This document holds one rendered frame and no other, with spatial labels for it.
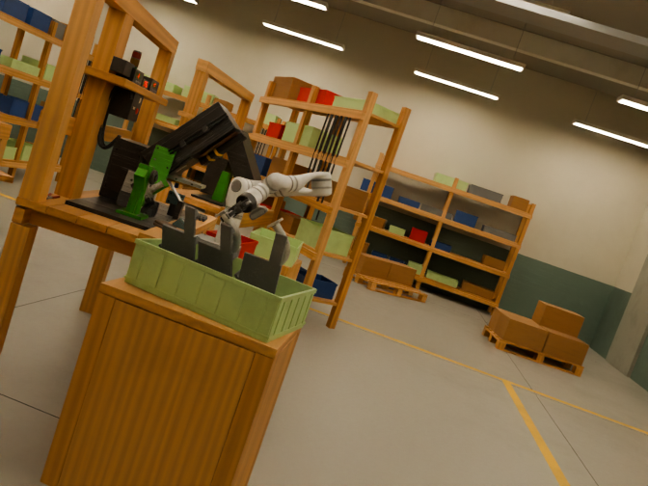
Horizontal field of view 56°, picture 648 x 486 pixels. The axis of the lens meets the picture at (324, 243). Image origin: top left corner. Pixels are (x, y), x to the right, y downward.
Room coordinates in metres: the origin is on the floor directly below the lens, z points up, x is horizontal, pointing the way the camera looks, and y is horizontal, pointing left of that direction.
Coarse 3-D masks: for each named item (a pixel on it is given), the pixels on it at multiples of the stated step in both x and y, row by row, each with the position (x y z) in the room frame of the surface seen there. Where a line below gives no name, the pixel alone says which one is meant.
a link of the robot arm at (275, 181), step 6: (276, 174) 2.47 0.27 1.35; (264, 180) 2.47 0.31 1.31; (270, 180) 2.45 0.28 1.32; (276, 180) 2.45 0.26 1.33; (282, 180) 2.48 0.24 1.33; (288, 180) 2.53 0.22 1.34; (270, 186) 2.46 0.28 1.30; (276, 186) 2.45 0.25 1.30; (282, 186) 2.47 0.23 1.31; (288, 186) 2.52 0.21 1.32; (270, 192) 2.48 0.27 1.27
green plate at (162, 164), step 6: (156, 150) 3.37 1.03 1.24; (162, 150) 3.37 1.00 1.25; (156, 156) 3.36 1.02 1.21; (162, 156) 3.36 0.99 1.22; (168, 156) 3.37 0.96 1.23; (174, 156) 3.37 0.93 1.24; (150, 162) 3.35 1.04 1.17; (156, 162) 3.35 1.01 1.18; (162, 162) 3.36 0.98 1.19; (168, 162) 3.36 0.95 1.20; (156, 168) 3.34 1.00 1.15; (162, 168) 3.35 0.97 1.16; (168, 168) 3.35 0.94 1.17; (162, 174) 3.34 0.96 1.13; (168, 174) 3.36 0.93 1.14
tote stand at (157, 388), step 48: (96, 336) 2.13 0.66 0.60; (144, 336) 2.12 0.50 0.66; (192, 336) 2.10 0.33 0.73; (240, 336) 2.08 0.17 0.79; (288, 336) 2.28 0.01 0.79; (96, 384) 2.13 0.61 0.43; (144, 384) 2.11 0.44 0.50; (192, 384) 2.09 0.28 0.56; (240, 384) 2.07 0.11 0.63; (96, 432) 2.12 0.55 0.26; (144, 432) 2.10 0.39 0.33; (192, 432) 2.08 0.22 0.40; (240, 432) 2.06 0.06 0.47; (48, 480) 2.14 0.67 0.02; (96, 480) 2.12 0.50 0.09; (144, 480) 2.10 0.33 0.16; (192, 480) 2.08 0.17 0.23; (240, 480) 2.29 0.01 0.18
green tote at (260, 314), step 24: (144, 240) 2.28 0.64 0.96; (144, 264) 2.23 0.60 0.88; (168, 264) 2.21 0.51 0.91; (192, 264) 2.18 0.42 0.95; (240, 264) 2.57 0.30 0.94; (144, 288) 2.22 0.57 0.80; (168, 288) 2.20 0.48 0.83; (192, 288) 2.18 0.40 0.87; (216, 288) 2.15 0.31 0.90; (240, 288) 2.13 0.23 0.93; (288, 288) 2.50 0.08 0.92; (312, 288) 2.46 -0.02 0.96; (216, 312) 2.14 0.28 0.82; (240, 312) 2.12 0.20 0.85; (264, 312) 2.10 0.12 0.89; (288, 312) 2.22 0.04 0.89; (264, 336) 2.09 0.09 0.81
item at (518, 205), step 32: (384, 192) 11.64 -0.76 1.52; (448, 192) 11.91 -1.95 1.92; (480, 192) 11.45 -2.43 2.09; (384, 224) 11.70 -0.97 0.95; (448, 224) 11.42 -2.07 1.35; (384, 256) 11.61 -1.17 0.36; (448, 256) 11.40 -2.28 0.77; (512, 256) 11.32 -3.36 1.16; (416, 288) 11.48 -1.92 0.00; (448, 288) 11.38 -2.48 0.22; (480, 288) 11.43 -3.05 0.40
